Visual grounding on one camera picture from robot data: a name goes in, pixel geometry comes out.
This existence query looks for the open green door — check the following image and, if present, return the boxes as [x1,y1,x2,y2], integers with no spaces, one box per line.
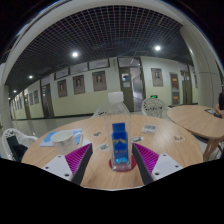
[117,65,147,113]

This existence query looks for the blue and white paper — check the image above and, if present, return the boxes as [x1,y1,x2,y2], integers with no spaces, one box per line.
[39,128,84,148]

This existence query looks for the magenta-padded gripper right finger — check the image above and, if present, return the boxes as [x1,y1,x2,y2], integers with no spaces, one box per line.
[131,142,184,186]

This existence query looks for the framed wall portraits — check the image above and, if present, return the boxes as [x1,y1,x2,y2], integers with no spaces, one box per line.
[13,67,164,113]

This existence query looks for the long framed wall panels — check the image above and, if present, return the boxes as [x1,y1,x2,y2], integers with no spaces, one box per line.
[39,58,110,86]

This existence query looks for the flat round red coaster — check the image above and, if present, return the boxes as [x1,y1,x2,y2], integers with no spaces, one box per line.
[108,153,138,173]

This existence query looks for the round ceiling lights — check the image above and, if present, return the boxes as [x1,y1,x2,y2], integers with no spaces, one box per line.
[11,44,162,93]

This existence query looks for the dark hallway door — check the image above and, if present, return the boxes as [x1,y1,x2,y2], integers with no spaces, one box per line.
[39,83,55,119]

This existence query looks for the round wooden side table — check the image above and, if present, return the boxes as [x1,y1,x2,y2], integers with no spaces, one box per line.
[166,104,224,161]

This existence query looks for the red notice board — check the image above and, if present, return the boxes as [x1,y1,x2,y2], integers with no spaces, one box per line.
[169,73,180,106]

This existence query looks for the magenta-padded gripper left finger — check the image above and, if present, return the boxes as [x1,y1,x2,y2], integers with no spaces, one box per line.
[41,142,95,187]

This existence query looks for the clear blue-labelled water bottle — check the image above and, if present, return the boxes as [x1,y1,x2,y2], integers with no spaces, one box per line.
[104,91,133,173]

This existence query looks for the black tablet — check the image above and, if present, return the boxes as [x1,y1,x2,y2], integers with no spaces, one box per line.
[204,108,223,119]

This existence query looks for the black bag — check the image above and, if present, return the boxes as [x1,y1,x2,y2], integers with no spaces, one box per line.
[6,134,28,163]

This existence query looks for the dark double door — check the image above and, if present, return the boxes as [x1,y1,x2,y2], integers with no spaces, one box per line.
[179,69,194,105]

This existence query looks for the person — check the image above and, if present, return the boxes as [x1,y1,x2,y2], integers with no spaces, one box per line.
[214,91,224,118]

